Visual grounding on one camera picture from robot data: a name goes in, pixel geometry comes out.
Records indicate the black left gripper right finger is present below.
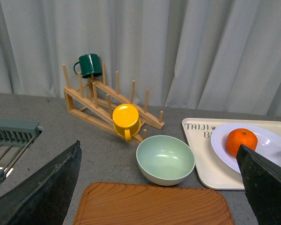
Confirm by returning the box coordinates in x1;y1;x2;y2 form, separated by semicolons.
237;145;281;225

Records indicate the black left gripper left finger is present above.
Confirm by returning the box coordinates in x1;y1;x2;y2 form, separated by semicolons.
0;141;81;225

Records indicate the white lavender plate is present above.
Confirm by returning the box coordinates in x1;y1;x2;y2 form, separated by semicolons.
211;123;281;173

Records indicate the orange fruit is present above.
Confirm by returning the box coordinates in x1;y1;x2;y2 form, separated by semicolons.
226;128;258;157

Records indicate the cream bear serving tray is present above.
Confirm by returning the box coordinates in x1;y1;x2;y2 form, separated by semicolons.
182;118;281;190

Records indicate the brown wooden tray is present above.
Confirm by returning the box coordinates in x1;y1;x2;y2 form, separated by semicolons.
74;182;234;225

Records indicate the grey-green dish drainer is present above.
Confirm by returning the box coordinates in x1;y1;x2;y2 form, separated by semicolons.
0;118;42;186

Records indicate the light green bowl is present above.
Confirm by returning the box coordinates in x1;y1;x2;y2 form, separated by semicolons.
136;135;195;186

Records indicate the wooden dish rack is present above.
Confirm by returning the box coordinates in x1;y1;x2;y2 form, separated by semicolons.
62;62;164;144

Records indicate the grey curtain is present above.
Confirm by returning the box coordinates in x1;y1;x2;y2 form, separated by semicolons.
0;0;281;116

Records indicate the yellow mug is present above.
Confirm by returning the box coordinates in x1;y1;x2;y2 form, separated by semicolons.
112;104;141;142

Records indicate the dark green mug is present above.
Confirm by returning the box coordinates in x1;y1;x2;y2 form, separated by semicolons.
73;53;103;78

